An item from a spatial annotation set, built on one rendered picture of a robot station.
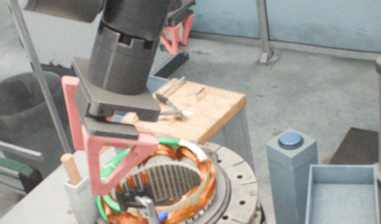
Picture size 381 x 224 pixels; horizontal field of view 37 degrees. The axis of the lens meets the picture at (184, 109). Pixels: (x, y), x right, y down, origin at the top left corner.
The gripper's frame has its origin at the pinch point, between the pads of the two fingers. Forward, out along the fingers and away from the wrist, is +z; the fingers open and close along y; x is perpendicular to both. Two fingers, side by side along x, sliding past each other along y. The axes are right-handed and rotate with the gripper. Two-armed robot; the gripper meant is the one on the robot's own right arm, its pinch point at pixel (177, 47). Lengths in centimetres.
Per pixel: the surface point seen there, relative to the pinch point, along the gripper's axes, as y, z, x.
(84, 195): 41.6, 2.3, 12.9
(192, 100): 1.4, 12.0, 2.1
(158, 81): -3.8, 12.9, -11.9
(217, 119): 5.5, 12.1, 11.5
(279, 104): -143, 119, -68
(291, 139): 3.3, 14.4, 26.7
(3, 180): 16, 47, -67
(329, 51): -185, 107, -58
